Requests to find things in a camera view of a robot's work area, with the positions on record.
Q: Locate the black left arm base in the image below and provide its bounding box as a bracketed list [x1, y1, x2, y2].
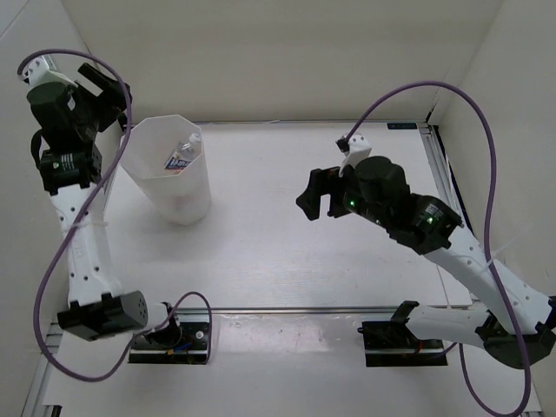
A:
[128, 312, 212, 365]

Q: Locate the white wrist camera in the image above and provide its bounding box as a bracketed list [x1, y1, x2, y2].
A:
[19, 55, 74, 89]
[336, 132, 372, 177]

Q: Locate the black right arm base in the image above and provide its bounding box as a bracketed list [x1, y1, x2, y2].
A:
[357, 301, 447, 367]

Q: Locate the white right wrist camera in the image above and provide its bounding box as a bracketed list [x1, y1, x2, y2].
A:
[336, 132, 372, 177]

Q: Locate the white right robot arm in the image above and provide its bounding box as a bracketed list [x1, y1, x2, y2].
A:
[296, 156, 555, 369]

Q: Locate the blue label sticker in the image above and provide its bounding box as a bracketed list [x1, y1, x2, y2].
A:
[387, 122, 418, 130]

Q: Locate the white octagonal plastic bin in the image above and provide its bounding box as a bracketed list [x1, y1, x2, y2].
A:
[120, 115, 211, 225]

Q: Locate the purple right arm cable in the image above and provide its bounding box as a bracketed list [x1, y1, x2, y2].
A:
[336, 80, 533, 414]

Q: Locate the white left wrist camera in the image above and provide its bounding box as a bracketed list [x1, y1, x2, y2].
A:
[19, 55, 74, 89]

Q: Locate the aluminium frame rail right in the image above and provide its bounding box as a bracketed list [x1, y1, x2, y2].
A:
[419, 123, 500, 314]

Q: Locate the orange blue label bottle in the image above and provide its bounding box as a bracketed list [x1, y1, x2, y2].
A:
[164, 133, 202, 174]

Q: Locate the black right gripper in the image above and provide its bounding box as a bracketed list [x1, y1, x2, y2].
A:
[296, 167, 391, 230]

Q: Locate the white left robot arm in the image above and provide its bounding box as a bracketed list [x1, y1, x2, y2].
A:
[24, 56, 182, 348]

